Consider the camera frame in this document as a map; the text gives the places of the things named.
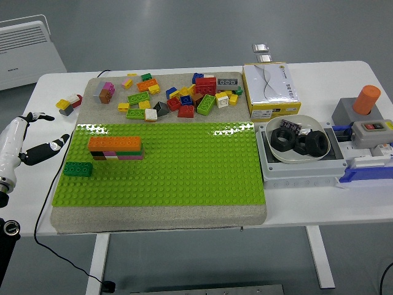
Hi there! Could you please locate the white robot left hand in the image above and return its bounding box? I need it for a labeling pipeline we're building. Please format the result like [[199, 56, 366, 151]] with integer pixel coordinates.
[[0, 111, 71, 187]]

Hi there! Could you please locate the dark green toy brick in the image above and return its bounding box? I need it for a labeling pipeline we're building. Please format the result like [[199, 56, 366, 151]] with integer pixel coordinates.
[[63, 161, 93, 178]]

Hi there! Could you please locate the orange toy brick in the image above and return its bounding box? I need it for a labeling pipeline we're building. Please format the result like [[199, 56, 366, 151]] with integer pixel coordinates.
[[87, 136, 116, 152], [113, 136, 142, 152], [136, 78, 159, 93]]

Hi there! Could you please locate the lime green toy brick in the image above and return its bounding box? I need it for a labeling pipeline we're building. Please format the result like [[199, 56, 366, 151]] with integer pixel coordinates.
[[196, 94, 217, 117], [126, 91, 151, 106], [125, 108, 147, 120]]

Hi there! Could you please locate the grey sloped toy brick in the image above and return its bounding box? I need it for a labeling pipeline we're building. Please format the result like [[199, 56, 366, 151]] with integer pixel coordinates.
[[152, 101, 170, 117]]

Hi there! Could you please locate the green studded baseplate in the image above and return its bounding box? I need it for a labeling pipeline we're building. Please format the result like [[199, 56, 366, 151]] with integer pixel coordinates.
[[51, 122, 267, 209]]

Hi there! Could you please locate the red sloped toy brick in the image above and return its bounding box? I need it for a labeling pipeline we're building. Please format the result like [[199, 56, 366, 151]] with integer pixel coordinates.
[[177, 104, 196, 119]]

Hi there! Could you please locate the large red toy brick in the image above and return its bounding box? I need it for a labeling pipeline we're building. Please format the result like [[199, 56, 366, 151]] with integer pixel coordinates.
[[195, 77, 217, 96]]

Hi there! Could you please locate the white floor heater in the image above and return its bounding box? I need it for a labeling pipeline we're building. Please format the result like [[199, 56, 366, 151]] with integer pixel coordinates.
[[0, 14, 68, 92]]

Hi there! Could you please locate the white table leg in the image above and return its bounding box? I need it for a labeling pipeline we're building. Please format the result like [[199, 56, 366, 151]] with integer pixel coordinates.
[[305, 226, 336, 289], [85, 233, 111, 295]]

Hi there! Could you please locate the grey-brown mat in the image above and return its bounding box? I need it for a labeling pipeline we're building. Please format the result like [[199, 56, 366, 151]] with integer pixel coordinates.
[[50, 71, 268, 234]]

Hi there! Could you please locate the large black hex nut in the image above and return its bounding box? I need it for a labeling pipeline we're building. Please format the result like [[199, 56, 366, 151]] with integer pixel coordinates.
[[293, 135, 309, 155], [270, 128, 297, 152], [305, 130, 331, 159]]

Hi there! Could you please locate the white and yellow cardboard box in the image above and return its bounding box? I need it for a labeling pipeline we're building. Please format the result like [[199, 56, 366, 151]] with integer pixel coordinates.
[[241, 62, 302, 120]]

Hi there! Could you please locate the white bowl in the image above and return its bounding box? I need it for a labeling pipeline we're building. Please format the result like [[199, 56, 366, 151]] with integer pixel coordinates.
[[264, 114, 333, 165]]

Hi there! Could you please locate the purple circuit board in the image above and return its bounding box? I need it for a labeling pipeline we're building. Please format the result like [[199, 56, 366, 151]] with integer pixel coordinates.
[[279, 119, 302, 133]]

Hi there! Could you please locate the grey junction box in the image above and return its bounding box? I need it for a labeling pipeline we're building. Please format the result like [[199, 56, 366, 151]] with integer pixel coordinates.
[[255, 120, 349, 190]]

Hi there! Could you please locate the grey block holder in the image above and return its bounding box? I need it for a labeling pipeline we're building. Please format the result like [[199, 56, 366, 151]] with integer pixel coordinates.
[[331, 97, 384, 128]]

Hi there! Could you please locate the blue and white fixture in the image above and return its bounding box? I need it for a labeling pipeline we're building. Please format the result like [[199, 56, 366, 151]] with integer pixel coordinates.
[[332, 124, 393, 191]]

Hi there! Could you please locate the orange cylinder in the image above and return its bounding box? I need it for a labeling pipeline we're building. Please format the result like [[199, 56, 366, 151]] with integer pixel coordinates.
[[352, 85, 382, 117]]

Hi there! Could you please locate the black cord with plug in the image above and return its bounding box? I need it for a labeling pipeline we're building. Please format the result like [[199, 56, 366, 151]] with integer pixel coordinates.
[[33, 162, 117, 293]]

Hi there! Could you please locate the grey push-button switch box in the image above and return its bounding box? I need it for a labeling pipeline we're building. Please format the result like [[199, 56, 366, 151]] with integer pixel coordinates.
[[351, 119, 393, 148]]

